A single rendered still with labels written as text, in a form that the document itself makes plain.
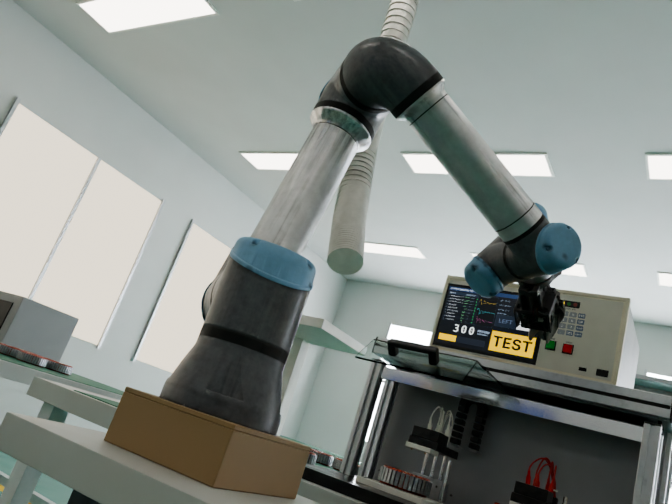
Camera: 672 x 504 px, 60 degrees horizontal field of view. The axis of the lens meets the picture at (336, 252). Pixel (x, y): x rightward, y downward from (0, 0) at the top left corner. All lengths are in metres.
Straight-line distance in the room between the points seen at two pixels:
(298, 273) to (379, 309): 8.26
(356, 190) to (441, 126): 1.88
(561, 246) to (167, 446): 0.62
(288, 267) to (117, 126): 5.49
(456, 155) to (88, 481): 0.65
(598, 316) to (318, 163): 0.78
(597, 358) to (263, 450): 0.90
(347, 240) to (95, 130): 3.89
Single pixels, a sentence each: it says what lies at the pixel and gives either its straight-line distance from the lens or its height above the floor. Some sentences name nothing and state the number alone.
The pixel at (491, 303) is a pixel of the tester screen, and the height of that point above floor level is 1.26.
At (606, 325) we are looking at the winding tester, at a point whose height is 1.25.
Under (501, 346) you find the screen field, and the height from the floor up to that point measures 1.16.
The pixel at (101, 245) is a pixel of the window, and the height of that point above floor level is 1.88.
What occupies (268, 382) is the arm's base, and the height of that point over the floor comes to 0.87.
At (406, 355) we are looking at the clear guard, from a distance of 1.24.
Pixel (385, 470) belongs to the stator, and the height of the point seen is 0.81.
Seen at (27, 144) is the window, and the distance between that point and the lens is 5.68.
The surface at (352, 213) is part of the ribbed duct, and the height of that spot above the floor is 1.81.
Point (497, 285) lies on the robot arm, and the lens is 1.05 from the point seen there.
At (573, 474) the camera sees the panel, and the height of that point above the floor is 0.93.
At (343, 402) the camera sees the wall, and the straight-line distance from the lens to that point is 8.83.
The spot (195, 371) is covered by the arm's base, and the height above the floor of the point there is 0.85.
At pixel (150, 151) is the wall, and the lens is 6.39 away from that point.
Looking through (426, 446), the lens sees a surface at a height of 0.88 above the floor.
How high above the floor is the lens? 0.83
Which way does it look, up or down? 17 degrees up
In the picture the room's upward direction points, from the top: 19 degrees clockwise
